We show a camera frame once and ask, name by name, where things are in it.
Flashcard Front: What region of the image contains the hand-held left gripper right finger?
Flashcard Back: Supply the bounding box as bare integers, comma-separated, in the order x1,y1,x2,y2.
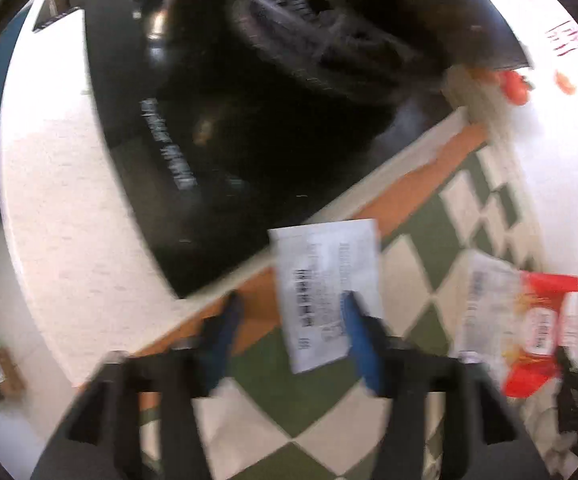
340,291,540,480

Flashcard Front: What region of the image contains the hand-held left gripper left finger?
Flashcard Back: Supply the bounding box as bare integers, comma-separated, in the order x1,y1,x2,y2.
32,291,246,480

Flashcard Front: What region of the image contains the white paper slip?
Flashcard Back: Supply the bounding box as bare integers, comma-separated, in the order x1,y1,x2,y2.
267,218,385,375

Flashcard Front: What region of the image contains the red white snack packet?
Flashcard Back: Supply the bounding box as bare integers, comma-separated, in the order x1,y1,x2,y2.
455,251,578,399

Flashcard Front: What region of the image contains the green white checkered tablecloth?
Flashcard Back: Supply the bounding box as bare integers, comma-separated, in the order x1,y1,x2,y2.
76,109,572,480

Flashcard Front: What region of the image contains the cooking oil bottle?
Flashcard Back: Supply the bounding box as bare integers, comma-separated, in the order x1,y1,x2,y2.
0,347,26,402

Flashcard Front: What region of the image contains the black glass gas stove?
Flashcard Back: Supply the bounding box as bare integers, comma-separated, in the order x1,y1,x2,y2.
81,0,533,302

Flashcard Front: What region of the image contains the red tomato wall sticker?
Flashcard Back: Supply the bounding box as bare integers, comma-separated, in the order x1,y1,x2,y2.
498,69,533,107

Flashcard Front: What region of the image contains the red character wall sticker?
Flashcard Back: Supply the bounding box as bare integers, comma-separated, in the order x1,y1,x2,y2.
543,21,578,59

